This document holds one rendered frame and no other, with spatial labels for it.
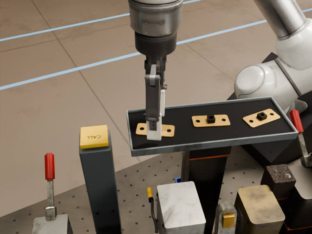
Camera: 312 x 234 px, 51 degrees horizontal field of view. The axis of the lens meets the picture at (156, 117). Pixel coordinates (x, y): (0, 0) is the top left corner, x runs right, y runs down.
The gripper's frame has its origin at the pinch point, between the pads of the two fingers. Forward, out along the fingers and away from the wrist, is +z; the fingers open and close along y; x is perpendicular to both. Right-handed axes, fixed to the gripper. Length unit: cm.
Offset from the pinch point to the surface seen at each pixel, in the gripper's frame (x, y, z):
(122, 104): -44, -157, 121
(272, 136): 25.4, -0.3, 3.7
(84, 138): -15.3, 4.0, 3.9
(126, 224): -10, -4, 50
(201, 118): 10.0, -4.8, 3.7
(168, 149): 3.1, 5.5, 4.0
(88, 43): -101, -262, 121
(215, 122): 13.2, -3.8, 3.7
